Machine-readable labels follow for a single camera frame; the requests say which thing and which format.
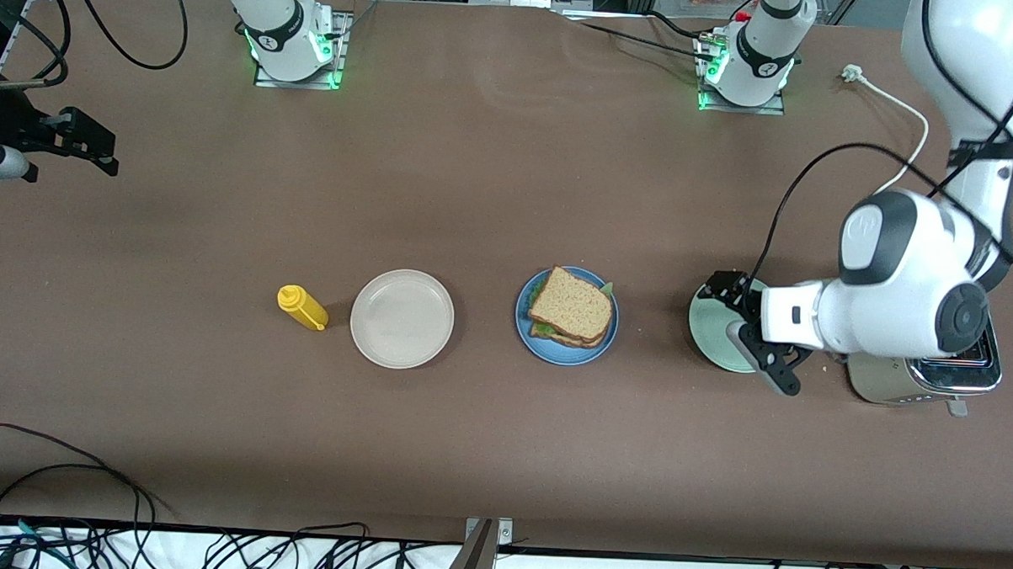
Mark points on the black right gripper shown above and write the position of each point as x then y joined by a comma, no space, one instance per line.
13,122

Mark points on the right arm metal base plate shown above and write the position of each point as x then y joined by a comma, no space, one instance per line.
343,56

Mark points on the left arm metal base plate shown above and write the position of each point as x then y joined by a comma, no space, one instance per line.
744,109

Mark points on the green lettuce leaf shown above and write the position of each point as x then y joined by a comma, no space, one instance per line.
607,288

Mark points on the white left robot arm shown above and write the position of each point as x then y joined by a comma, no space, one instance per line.
894,281

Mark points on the yellow mustard squeeze bottle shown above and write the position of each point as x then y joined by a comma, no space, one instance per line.
305,309

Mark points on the mint green round plate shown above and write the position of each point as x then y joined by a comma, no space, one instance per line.
711,338

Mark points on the aluminium camera post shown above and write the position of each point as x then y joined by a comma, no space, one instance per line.
476,561

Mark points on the silver two-slot toaster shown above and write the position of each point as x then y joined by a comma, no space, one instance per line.
899,382

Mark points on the blue round plate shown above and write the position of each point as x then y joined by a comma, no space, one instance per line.
525,348

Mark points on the brown bread slice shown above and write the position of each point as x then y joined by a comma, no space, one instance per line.
571,308
584,343

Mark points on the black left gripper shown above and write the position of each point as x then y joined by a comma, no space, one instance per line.
744,299

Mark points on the pale beige round plate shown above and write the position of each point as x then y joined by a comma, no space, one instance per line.
401,323

